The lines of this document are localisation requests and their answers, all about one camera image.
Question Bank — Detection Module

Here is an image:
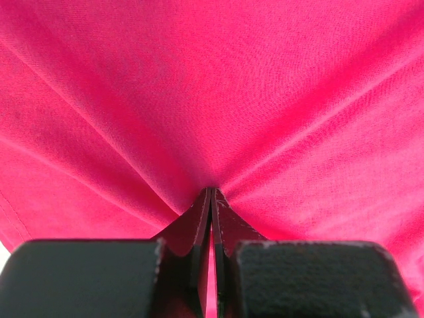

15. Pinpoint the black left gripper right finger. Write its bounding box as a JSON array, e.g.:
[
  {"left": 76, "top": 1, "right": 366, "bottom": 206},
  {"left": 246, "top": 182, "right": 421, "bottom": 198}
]
[{"left": 211, "top": 188, "right": 266, "bottom": 317}]

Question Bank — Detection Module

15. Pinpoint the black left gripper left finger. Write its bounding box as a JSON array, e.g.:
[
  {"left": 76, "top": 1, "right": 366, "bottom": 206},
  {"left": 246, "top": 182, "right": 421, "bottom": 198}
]
[{"left": 151, "top": 188, "right": 211, "bottom": 317}]

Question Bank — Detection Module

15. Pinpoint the pink t shirt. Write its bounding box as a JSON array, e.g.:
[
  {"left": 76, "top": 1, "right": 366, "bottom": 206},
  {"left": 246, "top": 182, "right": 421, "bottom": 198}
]
[{"left": 1, "top": 1, "right": 423, "bottom": 311}]

